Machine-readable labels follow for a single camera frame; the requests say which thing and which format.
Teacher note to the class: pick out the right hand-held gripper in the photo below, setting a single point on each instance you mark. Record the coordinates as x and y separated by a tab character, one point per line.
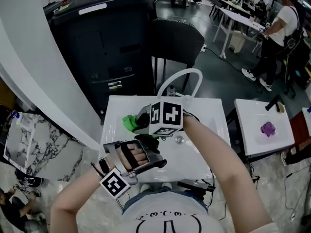
171	114

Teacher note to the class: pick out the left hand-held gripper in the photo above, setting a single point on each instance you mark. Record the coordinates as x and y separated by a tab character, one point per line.
114	183

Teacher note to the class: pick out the green cloth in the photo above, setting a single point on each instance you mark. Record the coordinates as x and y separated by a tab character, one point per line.
128	124

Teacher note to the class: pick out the person's left forearm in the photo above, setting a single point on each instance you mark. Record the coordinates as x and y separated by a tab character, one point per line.
77	203

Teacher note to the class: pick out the person's right forearm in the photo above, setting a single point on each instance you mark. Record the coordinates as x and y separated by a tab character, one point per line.
218	173

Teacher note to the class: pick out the clear plastic bottle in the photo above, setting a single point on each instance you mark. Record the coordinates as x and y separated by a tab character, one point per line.
171	90

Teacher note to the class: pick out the purple cloth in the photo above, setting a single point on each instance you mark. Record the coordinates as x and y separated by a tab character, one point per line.
268	129

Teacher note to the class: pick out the person's left hand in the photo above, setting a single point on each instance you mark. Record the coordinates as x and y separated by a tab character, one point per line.
137	154

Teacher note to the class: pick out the person's blue jeans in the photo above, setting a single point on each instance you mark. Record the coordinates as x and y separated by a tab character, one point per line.
136	199

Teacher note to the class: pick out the person's left white shoe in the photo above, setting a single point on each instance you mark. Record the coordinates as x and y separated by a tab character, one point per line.
145	188

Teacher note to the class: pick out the person's white shoe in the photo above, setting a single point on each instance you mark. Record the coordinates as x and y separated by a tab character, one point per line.
167	185
145	188

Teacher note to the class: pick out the metal sink drain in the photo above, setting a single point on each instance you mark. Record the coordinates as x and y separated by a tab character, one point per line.
179	139

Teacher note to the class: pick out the person's right white shoe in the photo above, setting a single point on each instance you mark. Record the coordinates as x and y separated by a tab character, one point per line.
167	185

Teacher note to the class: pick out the large white sink basin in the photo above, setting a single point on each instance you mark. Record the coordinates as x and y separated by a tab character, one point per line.
194	154

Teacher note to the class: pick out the person's white printed shirt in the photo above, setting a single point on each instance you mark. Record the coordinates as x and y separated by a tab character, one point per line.
170	210

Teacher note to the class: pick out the white curved faucet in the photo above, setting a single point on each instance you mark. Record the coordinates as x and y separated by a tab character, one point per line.
199	79

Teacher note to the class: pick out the marble pattern cabinet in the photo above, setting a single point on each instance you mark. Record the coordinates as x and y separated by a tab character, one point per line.
51	144

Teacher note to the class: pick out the black battery pack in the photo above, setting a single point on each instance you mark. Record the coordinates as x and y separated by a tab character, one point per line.
194	184

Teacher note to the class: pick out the black round device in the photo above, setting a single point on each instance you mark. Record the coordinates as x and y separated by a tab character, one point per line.
31	181

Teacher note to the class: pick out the dark grey machine cabinet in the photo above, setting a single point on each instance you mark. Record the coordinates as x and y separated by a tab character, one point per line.
102	45

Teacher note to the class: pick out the dark grey chair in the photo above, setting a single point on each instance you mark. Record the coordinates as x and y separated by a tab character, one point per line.
177	40

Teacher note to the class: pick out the white power strip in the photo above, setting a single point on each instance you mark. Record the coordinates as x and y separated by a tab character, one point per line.
203	48

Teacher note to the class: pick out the white waste bin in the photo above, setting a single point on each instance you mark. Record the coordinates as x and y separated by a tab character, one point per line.
237	41

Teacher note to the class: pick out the yellow sponge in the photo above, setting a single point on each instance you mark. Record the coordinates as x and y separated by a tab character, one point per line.
281	107

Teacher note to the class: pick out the white long table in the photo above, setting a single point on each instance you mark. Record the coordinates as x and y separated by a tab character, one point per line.
239	17

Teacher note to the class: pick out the brown wooden cabinet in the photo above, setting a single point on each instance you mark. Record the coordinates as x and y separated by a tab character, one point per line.
301	132

